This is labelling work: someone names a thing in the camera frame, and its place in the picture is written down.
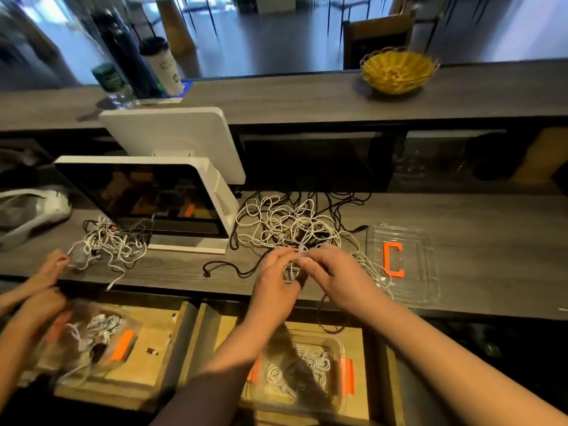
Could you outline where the person's right hand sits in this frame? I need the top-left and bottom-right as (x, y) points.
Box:
(297, 244), (392, 321)

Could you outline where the person's left hand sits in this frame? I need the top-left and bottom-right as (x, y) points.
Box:
(244, 246), (305, 339)

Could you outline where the clear container drawer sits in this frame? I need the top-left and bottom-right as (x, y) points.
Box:
(37, 299), (140, 379)
(244, 328), (357, 415)

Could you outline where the person's right forearm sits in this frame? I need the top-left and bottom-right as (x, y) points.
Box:
(364, 292), (568, 426)

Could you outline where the another person's forearm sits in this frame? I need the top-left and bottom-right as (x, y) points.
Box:
(0, 288), (28, 317)
(0, 328), (42, 410)

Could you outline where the person's left forearm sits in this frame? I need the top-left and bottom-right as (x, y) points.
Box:
(151, 324), (287, 426)

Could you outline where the wooden drawer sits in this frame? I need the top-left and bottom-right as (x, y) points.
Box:
(182, 301), (406, 426)
(53, 297), (199, 414)

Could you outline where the white touchscreen monitor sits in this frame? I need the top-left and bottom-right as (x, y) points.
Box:
(55, 155), (241, 256)

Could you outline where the white customer display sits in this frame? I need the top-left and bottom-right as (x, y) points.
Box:
(99, 106), (248, 186)

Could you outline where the grey wooden bar counter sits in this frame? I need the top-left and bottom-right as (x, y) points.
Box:
(0, 59), (568, 131)

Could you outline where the yellow woven basket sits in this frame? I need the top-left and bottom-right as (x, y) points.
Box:
(359, 47), (442, 96)

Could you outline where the flat cardboard sheet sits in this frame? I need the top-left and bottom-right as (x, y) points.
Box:
(515, 127), (568, 186)

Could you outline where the white headset device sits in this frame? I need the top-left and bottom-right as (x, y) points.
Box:
(0, 188), (75, 250)

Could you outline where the brown wooden chair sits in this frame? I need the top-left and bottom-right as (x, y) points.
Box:
(343, 8), (417, 70)

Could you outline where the white paper coffee cup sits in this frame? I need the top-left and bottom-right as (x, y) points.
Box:
(139, 37), (186, 98)

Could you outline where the clear plastic water bottle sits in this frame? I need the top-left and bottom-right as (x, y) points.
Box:
(91, 62), (140, 110)

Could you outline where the black thermos bottle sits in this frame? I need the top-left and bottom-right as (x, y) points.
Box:
(93, 8), (166, 99)

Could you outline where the round wooden table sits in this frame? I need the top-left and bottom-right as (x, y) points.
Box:
(155, 0), (199, 57)

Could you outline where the black cable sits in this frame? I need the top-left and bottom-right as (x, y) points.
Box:
(202, 253), (268, 281)

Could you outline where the bundle of black cables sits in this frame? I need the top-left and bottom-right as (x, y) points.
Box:
(328, 192), (375, 235)

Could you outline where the clear lid orange handle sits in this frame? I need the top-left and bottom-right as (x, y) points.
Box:
(366, 223), (441, 308)

